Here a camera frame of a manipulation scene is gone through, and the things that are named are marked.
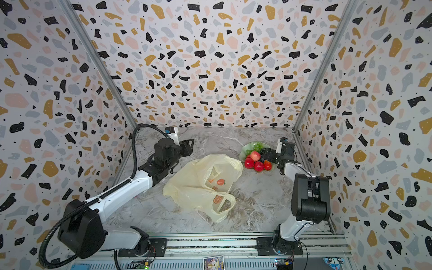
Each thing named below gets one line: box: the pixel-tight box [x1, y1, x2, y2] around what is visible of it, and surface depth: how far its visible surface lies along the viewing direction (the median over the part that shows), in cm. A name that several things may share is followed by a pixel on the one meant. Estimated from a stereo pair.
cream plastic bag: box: [163, 154, 244, 224], surface depth 83 cm
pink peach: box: [249, 150, 261, 162], surface depth 97 cm
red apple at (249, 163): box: [244, 157, 255, 170], surface depth 94 cm
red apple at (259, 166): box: [253, 160, 264, 173], surface depth 95 cm
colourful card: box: [202, 254, 225, 270], surface depth 70 cm
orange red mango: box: [263, 159, 273, 171], surface depth 95 cm
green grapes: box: [245, 141, 265, 156], surface depth 105 cm
